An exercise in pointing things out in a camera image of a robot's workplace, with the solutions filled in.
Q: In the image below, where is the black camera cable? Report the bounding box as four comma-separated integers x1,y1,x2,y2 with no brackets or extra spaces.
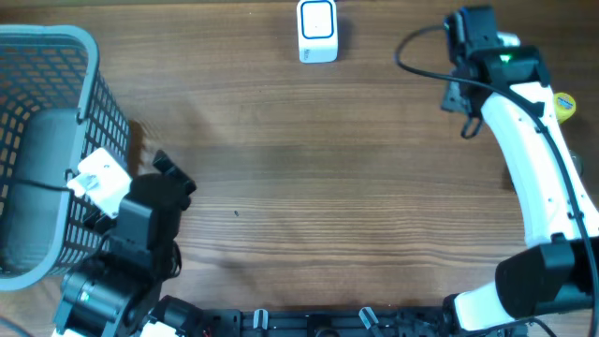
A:
393,23,599,337
0,178,76,193

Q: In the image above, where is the black right camera cable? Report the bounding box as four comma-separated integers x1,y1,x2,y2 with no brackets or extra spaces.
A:
393,23,599,337

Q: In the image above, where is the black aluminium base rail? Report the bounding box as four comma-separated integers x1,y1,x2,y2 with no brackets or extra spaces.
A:
201,306,468,337

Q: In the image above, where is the grey plastic mesh basket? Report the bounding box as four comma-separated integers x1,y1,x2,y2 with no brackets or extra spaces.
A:
1,24,131,292

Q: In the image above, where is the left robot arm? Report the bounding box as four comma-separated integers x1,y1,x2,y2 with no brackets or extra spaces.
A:
53,148,197,336

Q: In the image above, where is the yellow plastic jar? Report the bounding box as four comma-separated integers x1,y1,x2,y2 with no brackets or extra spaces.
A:
553,92,577,124

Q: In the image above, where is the black left camera cable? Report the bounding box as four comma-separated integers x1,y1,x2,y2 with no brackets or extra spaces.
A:
0,178,76,193

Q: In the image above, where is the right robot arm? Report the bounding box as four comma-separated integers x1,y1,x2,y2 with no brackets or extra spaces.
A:
442,7,598,331

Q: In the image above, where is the white barcode scanner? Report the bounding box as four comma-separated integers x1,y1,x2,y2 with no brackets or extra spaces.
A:
296,0,339,64

